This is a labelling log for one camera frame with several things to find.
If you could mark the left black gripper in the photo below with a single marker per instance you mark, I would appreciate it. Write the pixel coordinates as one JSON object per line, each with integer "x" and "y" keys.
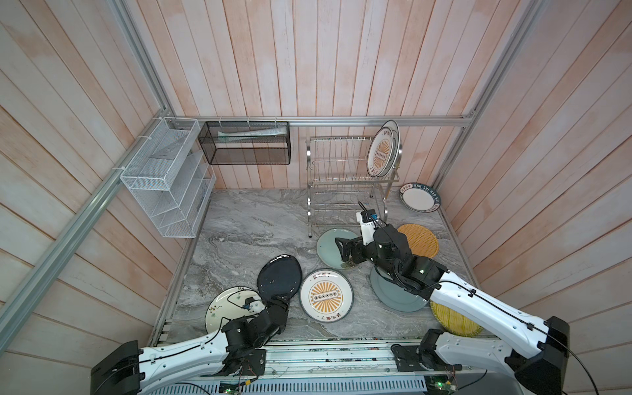
{"x": 276, "y": 299}

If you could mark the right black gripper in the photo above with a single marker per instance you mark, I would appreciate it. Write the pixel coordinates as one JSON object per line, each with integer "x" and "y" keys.
{"x": 349, "y": 245}

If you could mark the dark blue oval plate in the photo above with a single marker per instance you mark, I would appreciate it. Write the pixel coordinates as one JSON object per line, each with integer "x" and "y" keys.
{"x": 282, "y": 275}

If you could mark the stainless steel dish rack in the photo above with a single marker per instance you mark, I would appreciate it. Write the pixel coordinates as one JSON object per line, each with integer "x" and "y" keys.
{"x": 338, "y": 178}

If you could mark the sunburst plate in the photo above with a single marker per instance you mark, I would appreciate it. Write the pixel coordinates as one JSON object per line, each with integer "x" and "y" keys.
{"x": 380, "y": 153}
{"x": 326, "y": 296}

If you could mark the white plate with black emblem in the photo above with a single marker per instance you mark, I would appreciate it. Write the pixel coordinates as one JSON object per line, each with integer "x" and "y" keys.
{"x": 396, "y": 143}

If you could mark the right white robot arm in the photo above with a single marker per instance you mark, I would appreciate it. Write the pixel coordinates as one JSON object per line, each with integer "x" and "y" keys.
{"x": 532, "y": 350}

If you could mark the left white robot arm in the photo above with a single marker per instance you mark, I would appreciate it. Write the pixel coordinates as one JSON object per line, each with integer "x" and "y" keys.
{"x": 130, "y": 369}

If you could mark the light green flower plate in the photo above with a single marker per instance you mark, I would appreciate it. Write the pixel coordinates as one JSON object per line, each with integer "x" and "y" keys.
{"x": 328, "y": 251}

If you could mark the cream floral plate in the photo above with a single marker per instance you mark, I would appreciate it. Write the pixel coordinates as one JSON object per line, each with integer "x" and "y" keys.
{"x": 227, "y": 306}

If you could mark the grey green plain plate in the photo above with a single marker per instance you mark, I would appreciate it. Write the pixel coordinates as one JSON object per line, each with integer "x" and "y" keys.
{"x": 394, "y": 296}

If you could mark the orange woven plate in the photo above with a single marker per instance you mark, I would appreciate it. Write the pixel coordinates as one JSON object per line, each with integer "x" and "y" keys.
{"x": 421, "y": 240}

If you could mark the white plate with lettered rim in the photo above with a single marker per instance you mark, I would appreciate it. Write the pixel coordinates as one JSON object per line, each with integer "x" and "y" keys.
{"x": 419, "y": 197}

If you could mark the yellow woven plate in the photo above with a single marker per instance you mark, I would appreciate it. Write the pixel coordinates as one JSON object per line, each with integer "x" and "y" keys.
{"x": 454, "y": 322}

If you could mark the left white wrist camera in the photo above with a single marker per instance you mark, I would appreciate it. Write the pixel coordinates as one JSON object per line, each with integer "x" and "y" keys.
{"x": 253, "y": 306}

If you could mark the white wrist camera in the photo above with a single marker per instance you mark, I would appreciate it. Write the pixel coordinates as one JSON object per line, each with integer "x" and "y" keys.
{"x": 253, "y": 306}
{"x": 368, "y": 224}

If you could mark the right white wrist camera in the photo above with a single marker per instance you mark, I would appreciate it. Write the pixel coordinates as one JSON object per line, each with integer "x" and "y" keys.
{"x": 368, "y": 224}

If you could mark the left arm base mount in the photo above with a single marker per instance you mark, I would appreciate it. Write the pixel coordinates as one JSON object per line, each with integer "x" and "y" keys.
{"x": 251, "y": 363}

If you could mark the aluminium front rail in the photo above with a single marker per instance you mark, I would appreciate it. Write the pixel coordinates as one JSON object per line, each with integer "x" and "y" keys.
{"x": 304, "y": 357}

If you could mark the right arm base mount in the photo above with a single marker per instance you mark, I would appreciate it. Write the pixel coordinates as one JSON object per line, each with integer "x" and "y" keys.
{"x": 422, "y": 357}

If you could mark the black mesh wall basket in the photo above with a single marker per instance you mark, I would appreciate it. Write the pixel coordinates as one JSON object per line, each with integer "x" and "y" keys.
{"x": 246, "y": 143}

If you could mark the white mesh wall shelf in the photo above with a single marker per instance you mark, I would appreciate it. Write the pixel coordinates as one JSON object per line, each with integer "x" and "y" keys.
{"x": 169, "y": 179}

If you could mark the horizontal aluminium wall rail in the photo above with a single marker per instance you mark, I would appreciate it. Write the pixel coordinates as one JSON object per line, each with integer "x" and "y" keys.
{"x": 454, "y": 121}

